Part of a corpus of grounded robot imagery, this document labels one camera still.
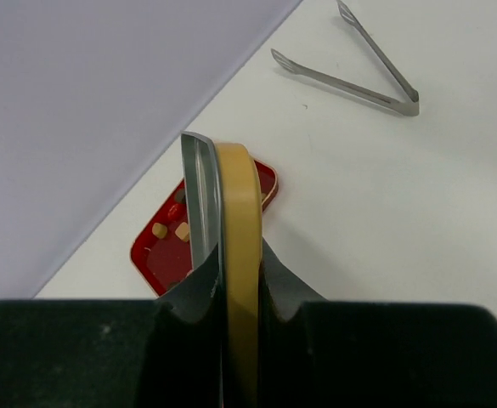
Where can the red oval chocolate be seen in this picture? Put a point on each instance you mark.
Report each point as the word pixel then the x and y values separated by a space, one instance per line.
pixel 175 212

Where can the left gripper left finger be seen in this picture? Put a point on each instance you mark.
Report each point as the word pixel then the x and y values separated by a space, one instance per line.
pixel 115 353

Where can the red chocolate tray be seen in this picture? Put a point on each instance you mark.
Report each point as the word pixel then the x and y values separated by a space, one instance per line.
pixel 163 263

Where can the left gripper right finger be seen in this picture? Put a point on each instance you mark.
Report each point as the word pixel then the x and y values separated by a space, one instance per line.
pixel 316 352

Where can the silver tin lid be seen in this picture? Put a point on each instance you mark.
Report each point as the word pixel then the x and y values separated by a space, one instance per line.
pixel 223 194

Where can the metal tongs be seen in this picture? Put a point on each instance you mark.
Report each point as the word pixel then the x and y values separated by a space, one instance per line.
pixel 401 99

